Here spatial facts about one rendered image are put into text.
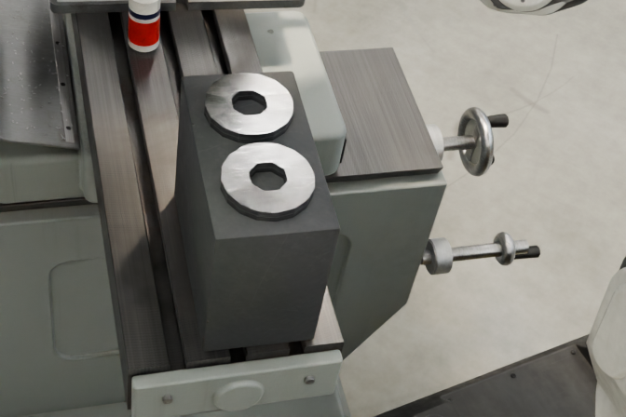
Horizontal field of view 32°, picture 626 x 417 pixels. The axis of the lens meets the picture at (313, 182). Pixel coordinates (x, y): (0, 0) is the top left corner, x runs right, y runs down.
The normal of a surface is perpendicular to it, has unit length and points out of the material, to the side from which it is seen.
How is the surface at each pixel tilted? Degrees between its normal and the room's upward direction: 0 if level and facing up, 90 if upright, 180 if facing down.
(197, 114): 0
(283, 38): 0
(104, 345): 90
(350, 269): 90
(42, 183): 90
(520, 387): 0
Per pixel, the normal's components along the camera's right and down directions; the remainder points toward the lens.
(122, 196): 0.14, -0.66
